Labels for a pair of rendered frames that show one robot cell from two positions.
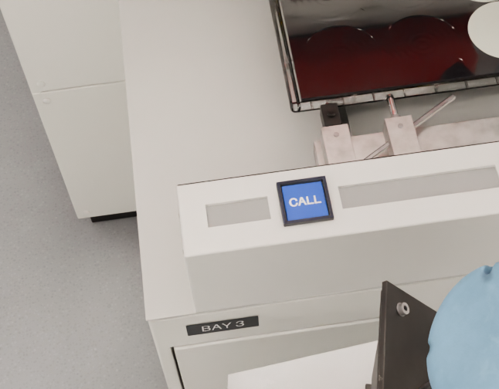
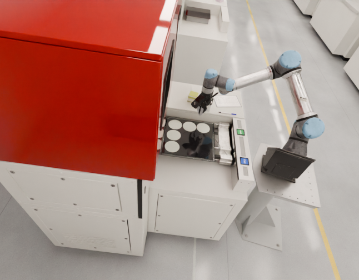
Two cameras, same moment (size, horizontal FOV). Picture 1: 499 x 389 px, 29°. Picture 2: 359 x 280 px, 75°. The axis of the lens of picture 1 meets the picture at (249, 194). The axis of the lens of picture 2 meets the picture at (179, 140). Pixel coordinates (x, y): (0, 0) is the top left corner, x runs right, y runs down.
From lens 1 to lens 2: 1.35 m
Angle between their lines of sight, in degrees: 51
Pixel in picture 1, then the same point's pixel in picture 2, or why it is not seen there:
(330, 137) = (223, 157)
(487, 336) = (315, 126)
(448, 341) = (312, 132)
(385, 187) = (241, 150)
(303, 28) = (195, 154)
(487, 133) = (222, 138)
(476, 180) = (240, 139)
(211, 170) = (215, 183)
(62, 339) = (170, 270)
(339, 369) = (257, 174)
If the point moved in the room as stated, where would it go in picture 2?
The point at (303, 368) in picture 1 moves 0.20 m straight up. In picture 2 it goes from (257, 179) to (269, 161)
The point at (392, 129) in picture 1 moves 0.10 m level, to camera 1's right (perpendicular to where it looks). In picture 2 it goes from (223, 148) to (223, 138)
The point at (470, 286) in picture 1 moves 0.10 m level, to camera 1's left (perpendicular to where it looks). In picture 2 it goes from (307, 126) to (311, 139)
